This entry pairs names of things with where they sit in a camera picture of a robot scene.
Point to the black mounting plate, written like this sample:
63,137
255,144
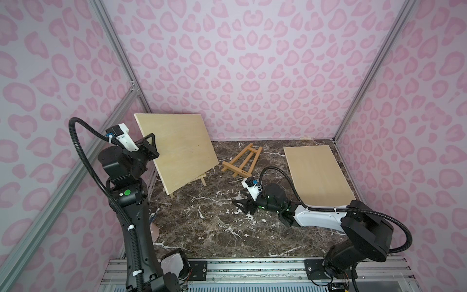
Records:
197,271
315,271

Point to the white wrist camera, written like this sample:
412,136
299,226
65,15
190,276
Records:
252,186
120,133

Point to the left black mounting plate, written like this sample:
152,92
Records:
197,271

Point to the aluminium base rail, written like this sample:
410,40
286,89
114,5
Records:
282,274

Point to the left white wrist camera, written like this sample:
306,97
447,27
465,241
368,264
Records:
120,133

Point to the light wooden board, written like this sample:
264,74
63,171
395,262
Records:
184,146
317,176

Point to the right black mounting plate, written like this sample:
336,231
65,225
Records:
315,271

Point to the left diagonal aluminium strut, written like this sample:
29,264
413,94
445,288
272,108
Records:
31,241

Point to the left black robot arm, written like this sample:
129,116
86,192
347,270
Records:
128,198

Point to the right corner aluminium profile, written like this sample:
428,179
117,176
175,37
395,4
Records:
401,20

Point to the bundle of coloured pencils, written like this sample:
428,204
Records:
154,214

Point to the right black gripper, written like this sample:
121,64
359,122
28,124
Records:
252,203

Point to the corner aluminium profile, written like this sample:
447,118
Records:
401,20
111,33

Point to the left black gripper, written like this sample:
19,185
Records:
146,149

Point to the left corner aluminium profile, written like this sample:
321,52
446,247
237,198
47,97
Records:
111,33

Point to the pink pencil cup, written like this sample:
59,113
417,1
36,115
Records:
155,232

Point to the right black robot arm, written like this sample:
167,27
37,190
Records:
368,236

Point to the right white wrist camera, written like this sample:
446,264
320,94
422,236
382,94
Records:
252,186

